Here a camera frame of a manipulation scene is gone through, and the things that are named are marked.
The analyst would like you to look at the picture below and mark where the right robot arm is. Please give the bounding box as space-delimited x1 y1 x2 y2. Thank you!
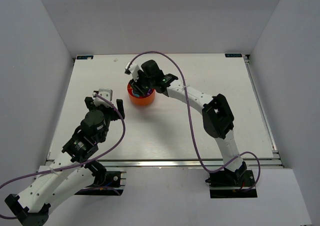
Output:
125 59 247 181

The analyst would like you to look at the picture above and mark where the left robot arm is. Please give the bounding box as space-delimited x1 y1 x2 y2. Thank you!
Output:
4 92 125 226

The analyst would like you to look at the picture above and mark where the orange divided round container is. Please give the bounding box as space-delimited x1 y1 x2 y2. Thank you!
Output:
127 83 156 107

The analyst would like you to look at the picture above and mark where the left blue table label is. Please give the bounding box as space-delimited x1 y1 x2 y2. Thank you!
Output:
76 55 94 60

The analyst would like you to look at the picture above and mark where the blue table label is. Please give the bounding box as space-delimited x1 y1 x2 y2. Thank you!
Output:
224 53 243 58
76 55 94 60

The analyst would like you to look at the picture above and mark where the right blue table label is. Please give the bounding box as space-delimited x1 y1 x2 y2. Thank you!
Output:
224 53 243 58

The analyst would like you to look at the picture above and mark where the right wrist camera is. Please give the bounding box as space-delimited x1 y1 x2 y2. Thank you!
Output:
124 62 140 82

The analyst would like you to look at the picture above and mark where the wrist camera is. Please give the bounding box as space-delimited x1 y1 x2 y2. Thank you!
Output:
92 88 113 108
124 62 140 82

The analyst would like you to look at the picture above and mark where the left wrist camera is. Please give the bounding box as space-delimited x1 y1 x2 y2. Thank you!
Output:
92 88 113 108

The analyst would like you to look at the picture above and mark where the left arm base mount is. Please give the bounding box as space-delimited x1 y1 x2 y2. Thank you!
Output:
75 160 126 196

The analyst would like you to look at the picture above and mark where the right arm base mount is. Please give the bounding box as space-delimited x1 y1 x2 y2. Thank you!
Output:
205 170 258 199

